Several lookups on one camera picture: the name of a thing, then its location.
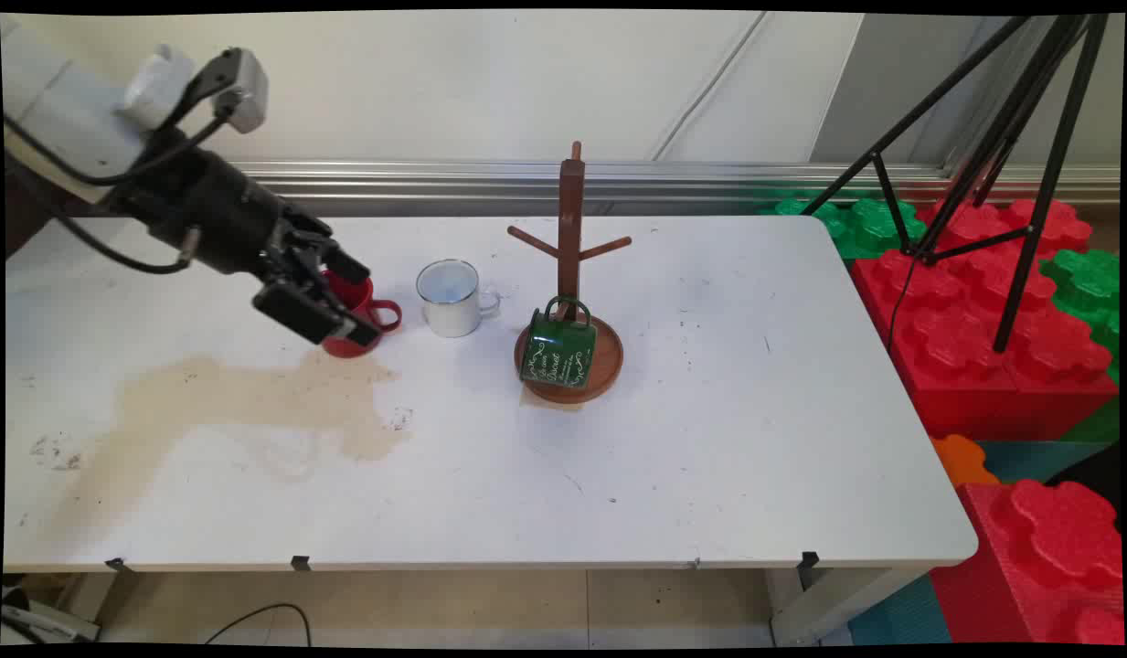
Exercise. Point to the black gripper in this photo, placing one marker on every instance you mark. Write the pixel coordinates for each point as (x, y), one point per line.
(207, 206)

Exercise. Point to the green mug with white lettering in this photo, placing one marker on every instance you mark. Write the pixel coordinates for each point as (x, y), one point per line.
(558, 356)

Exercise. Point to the red ceramic mug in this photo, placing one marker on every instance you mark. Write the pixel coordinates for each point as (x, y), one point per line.
(360, 294)

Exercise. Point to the white enamel mug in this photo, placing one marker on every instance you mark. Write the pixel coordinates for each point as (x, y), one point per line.
(453, 315)

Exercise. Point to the brown wooden mug tree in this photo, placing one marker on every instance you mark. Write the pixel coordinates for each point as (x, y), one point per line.
(571, 210)

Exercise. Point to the black table edge clip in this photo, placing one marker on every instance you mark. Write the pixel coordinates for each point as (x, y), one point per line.
(117, 565)
(808, 559)
(300, 563)

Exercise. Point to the grey power strip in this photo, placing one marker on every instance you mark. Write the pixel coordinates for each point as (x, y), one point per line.
(42, 623)

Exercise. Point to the green foam block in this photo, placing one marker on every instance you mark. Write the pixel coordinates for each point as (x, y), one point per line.
(869, 228)
(1089, 283)

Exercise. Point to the white table leg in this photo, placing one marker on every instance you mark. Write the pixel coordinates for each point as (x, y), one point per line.
(828, 608)

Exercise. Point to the large red foam block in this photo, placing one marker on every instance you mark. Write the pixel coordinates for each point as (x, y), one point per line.
(965, 366)

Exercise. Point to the orange foam block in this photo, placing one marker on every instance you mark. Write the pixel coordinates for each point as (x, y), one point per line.
(961, 461)

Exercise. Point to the teal foam mat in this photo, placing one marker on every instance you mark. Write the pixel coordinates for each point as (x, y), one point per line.
(901, 617)

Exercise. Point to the black tripod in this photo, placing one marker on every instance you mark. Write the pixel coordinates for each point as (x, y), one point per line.
(1045, 201)

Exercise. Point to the teal foam block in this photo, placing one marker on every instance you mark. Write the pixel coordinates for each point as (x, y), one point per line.
(1038, 461)

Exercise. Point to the aluminium wall rail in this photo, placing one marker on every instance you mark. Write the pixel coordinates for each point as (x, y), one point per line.
(435, 183)

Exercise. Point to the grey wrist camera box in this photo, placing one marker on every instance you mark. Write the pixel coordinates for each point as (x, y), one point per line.
(248, 91)

